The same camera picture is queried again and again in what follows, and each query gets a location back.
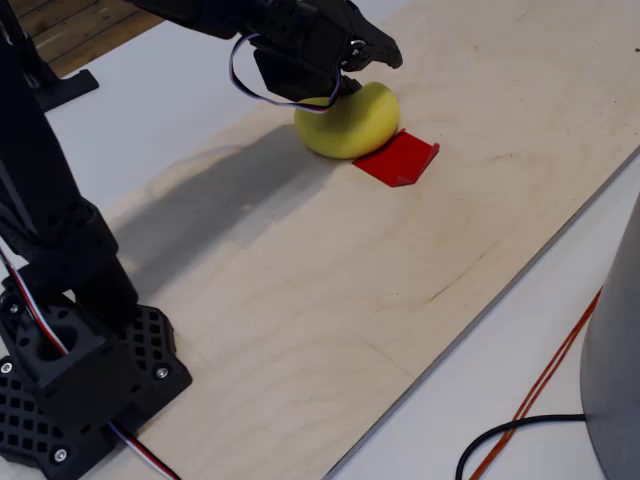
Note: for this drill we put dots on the black printed stand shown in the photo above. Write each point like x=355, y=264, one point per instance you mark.
x=70, y=87

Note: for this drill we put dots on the yellow foam ball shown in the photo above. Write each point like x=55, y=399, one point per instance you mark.
x=350, y=125

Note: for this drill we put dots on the light plywood board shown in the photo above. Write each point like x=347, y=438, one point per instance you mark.
x=350, y=300

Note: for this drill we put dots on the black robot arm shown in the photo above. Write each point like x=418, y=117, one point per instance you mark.
x=30, y=175

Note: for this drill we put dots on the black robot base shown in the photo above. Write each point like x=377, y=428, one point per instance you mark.
x=90, y=370

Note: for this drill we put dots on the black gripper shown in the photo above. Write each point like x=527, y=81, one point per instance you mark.
x=361, y=51

